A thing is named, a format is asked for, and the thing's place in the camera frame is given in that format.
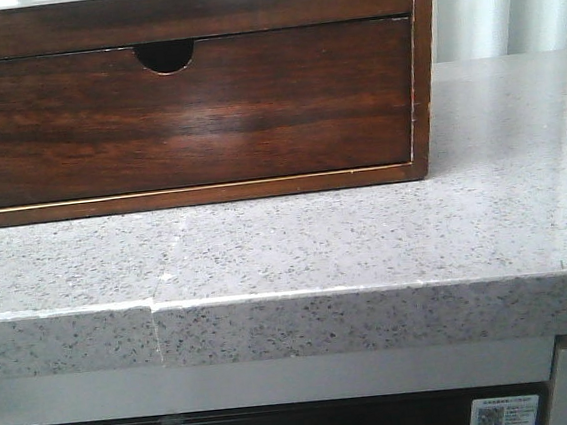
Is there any dark wooden drawer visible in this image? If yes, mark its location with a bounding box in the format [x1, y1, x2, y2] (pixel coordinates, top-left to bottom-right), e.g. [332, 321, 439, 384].
[0, 18, 411, 208]

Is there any dark wooden drawer cabinet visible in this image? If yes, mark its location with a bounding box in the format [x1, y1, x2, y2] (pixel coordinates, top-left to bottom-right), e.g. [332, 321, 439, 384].
[0, 0, 433, 227]

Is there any white label sticker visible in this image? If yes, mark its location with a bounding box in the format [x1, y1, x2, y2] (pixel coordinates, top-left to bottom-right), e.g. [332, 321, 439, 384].
[469, 394, 540, 425]

